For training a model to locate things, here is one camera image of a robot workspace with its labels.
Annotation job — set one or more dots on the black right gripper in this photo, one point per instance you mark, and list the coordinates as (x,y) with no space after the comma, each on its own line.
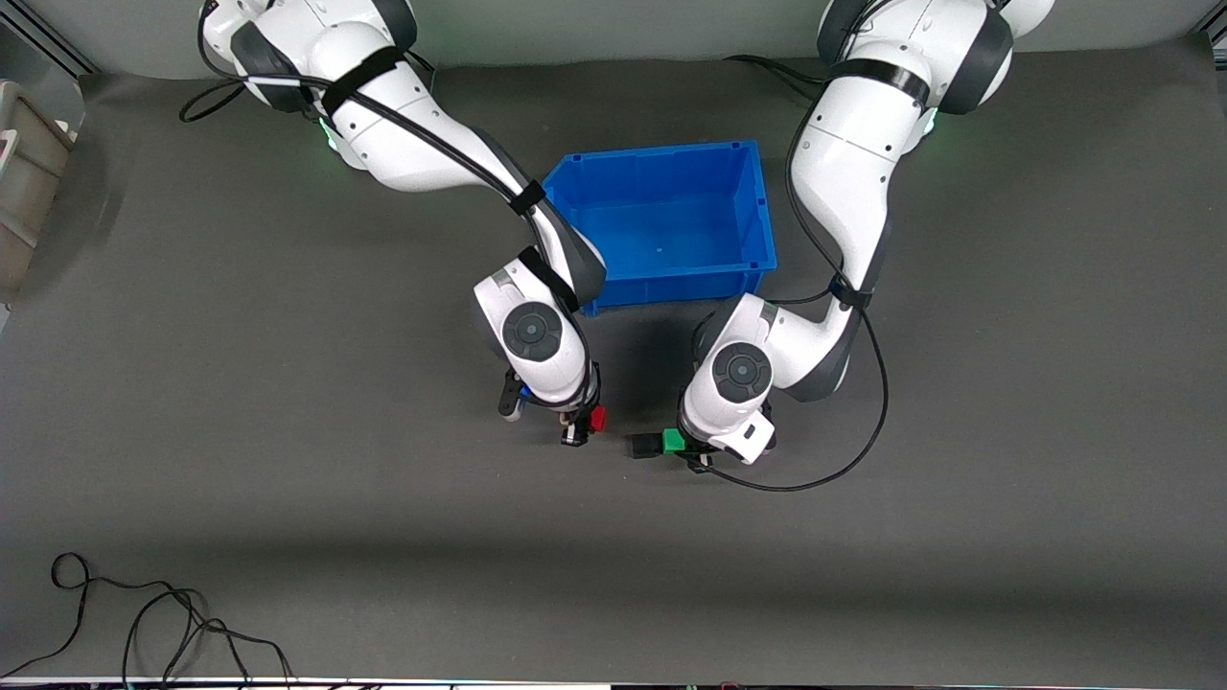
(574,430)

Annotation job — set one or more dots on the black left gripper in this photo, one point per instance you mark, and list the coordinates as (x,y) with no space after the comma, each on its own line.
(645,446)

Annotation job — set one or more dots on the small red cube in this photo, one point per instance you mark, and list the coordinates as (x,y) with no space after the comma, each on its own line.
(598,420)

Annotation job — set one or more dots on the small green cube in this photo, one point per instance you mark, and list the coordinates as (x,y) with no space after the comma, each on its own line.
(673,441)

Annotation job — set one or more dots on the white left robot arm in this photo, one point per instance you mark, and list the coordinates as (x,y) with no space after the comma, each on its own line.
(853,163)

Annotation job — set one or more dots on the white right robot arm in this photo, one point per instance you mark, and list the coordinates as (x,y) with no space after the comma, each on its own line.
(412,144)

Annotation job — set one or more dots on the small black cube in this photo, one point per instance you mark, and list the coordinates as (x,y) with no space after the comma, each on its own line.
(645,447)

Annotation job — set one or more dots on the blue plastic storage bin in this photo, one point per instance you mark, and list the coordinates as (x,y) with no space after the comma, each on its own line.
(671,220)

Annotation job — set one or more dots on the beige plastic container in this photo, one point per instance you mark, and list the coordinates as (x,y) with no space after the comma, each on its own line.
(29,192)

